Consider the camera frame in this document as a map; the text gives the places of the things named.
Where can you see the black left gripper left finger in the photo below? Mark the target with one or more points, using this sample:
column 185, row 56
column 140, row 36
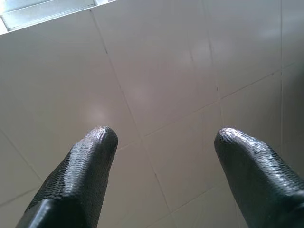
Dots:
column 76, row 178

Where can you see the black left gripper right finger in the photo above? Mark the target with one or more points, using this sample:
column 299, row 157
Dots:
column 261, row 185

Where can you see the white window frame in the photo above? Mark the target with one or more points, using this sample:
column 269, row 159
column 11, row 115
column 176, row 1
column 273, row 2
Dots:
column 47, row 14

